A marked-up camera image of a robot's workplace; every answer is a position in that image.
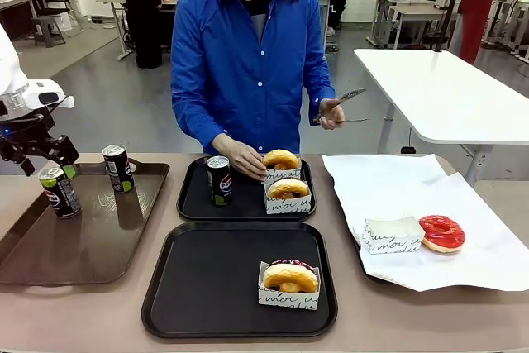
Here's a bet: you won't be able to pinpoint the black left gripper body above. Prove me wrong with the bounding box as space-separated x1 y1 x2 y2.
0 111 57 144

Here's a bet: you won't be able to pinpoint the black green Pepsi can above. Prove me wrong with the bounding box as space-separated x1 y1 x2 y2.
102 144 136 194
39 165 83 219
206 155 232 208

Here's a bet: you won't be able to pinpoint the plain glazed donut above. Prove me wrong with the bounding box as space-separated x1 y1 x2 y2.
267 178 310 200
262 149 300 171

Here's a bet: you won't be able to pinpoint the white printed paper donut box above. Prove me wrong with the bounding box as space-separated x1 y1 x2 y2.
362 216 426 255
262 165 303 184

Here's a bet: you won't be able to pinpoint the chocolate donut with coloured sprinkles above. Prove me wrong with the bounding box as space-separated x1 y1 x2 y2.
270 258 318 268

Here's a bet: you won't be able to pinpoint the metal serving tongs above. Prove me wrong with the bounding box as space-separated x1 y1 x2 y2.
312 88 369 125

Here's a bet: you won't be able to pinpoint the person's left forearm blue sleeve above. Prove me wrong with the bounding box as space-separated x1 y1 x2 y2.
303 69 338 105

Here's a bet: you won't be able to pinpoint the person's right forearm blue sleeve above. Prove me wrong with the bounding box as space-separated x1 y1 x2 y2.
171 92 232 155

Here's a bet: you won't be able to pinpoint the person's right hand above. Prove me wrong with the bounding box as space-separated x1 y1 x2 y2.
225 140 269 183

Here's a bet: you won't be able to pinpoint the person's left hand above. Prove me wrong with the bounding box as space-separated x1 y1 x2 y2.
317 98 346 131

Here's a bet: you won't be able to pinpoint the brown plastic serving tray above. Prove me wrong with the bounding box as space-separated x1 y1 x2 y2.
0 158 171 287

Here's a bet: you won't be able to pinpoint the grey office chair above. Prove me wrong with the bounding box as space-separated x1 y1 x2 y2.
31 0 83 48

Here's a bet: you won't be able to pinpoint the grey workbench table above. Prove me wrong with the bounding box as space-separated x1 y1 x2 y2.
95 0 179 60
367 0 460 50

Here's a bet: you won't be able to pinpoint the standing person in black clothes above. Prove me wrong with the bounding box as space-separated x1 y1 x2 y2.
118 0 163 69

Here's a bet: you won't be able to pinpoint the black plastic serving tray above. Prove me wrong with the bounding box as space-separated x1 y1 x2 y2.
141 221 339 339
176 155 317 222

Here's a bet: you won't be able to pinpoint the person in blue shirt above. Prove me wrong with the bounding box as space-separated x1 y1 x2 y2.
170 0 338 155

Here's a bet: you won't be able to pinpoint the white paper sheet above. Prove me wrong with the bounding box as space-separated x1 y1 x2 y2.
322 153 529 293

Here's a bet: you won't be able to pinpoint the white table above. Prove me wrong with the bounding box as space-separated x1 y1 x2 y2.
353 47 529 183

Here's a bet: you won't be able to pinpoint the red glazed donut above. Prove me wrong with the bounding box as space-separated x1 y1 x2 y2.
418 214 467 254

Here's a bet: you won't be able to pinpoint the black stand pole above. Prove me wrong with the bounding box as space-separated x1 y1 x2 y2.
436 0 470 53

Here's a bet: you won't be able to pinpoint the person in red clothes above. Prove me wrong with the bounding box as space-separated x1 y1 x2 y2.
440 0 503 65

